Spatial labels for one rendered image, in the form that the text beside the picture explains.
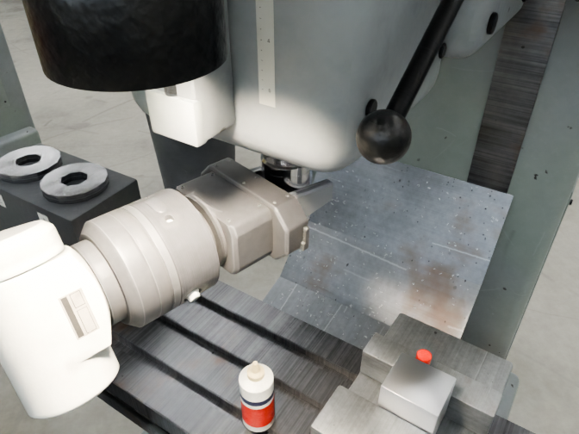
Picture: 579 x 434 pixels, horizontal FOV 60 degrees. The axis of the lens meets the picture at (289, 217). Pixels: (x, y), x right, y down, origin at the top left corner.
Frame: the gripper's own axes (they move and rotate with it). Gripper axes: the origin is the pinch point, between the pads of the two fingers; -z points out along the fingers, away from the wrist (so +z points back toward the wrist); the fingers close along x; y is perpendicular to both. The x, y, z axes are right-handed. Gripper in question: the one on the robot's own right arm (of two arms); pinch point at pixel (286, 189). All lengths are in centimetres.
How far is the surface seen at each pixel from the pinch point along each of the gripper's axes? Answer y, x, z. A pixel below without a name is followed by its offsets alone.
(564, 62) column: -4.8, -7.4, -40.0
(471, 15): -15.1, -8.2, -12.5
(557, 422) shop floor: 122, -22, -100
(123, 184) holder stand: 13.1, 31.2, 2.7
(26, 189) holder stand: 13.2, 39.5, 13.2
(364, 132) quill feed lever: -13.6, -14.1, 7.6
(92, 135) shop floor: 123, 269, -80
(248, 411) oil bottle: 27.4, -1.1, 6.8
